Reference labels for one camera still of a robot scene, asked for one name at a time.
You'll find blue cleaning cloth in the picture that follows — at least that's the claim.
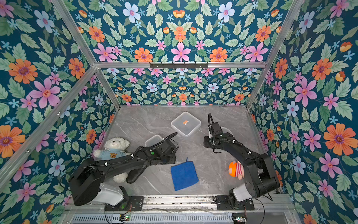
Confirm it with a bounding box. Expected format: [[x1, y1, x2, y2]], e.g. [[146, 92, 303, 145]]
[[171, 159, 199, 191]]

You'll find black wall hook rail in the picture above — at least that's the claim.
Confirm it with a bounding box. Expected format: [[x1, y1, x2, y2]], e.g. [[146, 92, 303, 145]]
[[149, 62, 209, 69]]

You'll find round clear lunch box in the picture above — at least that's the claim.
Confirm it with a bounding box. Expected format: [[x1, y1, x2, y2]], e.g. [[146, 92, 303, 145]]
[[221, 127, 233, 135]]

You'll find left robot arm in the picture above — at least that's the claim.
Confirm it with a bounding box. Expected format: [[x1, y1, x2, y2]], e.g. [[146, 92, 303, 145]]
[[69, 139, 179, 206]]

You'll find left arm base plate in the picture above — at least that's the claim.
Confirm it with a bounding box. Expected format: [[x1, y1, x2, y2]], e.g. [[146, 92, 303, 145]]
[[104, 196, 144, 212]]

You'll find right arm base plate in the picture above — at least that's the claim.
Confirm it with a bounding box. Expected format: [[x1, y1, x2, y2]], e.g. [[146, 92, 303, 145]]
[[213, 195, 255, 211]]

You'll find square clear lunch box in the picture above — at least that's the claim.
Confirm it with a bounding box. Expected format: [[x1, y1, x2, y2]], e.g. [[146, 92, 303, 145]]
[[171, 112, 201, 137]]

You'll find white teddy bear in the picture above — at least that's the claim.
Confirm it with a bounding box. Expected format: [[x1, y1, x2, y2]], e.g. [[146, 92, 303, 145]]
[[92, 137, 131, 184]]

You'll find aluminium front rail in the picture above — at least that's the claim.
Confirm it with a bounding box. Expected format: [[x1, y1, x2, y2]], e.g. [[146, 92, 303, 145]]
[[65, 194, 297, 213]]

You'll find rectangular clear lunch box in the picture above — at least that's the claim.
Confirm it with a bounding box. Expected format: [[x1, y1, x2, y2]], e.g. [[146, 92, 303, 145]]
[[145, 134, 164, 147]]

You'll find orange pink plush doll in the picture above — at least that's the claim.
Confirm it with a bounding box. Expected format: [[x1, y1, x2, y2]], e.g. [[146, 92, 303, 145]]
[[228, 161, 244, 180]]

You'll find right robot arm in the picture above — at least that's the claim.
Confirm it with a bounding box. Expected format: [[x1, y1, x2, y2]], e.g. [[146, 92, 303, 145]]
[[203, 113, 280, 206]]

